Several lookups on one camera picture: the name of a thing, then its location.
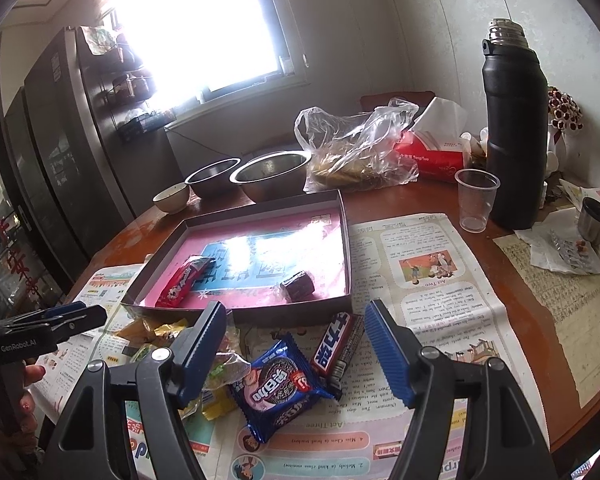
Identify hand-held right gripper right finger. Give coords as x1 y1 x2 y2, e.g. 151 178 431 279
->
364 299 561 480

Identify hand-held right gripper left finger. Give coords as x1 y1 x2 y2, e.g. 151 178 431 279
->
39 301 228 480

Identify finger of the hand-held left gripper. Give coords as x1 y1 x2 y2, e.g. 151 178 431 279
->
10 301 88 328
50 306 108 343

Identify clear green snack packet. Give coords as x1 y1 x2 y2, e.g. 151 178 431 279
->
202 350 253 391

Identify red snack packet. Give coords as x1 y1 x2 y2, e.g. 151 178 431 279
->
155 255 216 309

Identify blue cookie packet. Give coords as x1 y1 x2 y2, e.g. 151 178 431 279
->
228 332 337 443

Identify grey cardboard box tray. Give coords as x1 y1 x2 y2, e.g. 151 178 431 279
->
120 189 353 328

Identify dark brown snack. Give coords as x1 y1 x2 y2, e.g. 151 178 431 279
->
280 270 315 302

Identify person's left hand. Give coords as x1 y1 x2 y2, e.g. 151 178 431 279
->
19 364 47 435

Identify small yellow snack packet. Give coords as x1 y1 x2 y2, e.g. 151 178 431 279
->
150 319 191 346

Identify newspaper sheet with colourful header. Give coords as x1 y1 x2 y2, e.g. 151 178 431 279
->
27 264 148 428

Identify orange snack packet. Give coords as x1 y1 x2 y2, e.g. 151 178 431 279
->
114 317 156 345

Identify white ceramic bowl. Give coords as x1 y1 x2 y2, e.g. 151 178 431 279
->
152 183 190 214

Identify dark refrigerator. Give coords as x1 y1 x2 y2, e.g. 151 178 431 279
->
2 27 181 291

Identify clear plastic cup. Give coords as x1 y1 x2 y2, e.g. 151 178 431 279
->
454 168 501 233

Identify crumpled white paper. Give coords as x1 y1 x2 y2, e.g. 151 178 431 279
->
514 210 600 276

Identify large steel bowl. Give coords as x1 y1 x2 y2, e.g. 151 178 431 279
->
229 151 312 204

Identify handwritten paper sheet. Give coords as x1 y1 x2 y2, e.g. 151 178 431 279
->
494 235 600 408

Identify clear plastic bag of biscuits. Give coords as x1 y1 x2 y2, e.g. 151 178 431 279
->
294 99 421 192

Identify red tissue box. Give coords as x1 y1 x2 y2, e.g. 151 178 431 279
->
392 97 473 183

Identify pill blister pack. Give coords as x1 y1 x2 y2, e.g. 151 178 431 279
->
547 230 598 273

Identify small steel cup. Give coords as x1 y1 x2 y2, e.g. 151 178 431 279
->
577 197 600 247

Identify black thermos flask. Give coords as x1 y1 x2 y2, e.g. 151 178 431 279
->
481 17 551 231

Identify colourful printed paper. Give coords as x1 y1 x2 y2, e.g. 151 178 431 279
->
560 180 600 216

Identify window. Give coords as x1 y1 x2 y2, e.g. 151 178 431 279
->
105 0 311 106

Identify hanging wire rack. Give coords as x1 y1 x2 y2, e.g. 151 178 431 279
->
77 7 166 143

